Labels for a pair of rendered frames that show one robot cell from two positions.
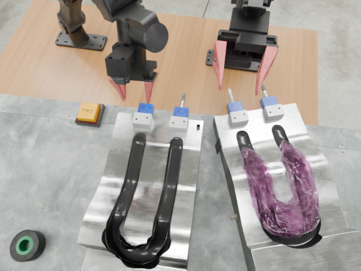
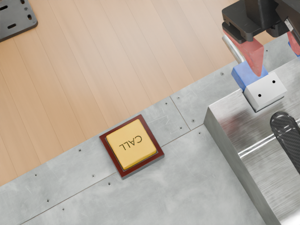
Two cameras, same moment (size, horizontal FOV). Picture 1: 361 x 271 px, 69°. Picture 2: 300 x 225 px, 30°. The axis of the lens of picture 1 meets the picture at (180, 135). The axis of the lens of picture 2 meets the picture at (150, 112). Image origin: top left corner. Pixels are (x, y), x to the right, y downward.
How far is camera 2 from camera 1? 0.51 m
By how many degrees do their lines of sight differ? 16
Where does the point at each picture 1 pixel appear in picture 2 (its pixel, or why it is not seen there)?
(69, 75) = (18, 107)
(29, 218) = not seen: outside the picture
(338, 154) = not seen: outside the picture
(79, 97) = (78, 133)
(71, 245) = not seen: outside the picture
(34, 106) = (11, 204)
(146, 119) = (275, 84)
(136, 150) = (290, 144)
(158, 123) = (287, 79)
